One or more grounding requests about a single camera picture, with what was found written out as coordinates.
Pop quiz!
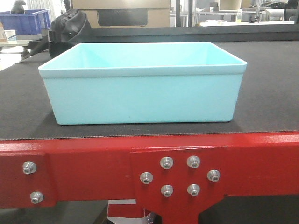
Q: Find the light blue plastic bin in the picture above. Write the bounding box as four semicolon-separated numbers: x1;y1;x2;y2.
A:
38;42;247;125

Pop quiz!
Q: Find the black conveyor belt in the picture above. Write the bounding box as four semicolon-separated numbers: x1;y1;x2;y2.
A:
0;41;299;140

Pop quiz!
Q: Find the cardboard box in background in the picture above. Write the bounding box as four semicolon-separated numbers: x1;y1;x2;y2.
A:
71;0;170;28

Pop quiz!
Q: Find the black bag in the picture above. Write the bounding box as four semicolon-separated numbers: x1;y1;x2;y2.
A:
48;9;92;58

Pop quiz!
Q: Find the blue crate in background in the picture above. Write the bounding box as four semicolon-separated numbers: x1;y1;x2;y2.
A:
0;9;51;35

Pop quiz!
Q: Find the red metal conveyor frame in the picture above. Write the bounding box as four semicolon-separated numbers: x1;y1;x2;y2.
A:
0;132;299;224

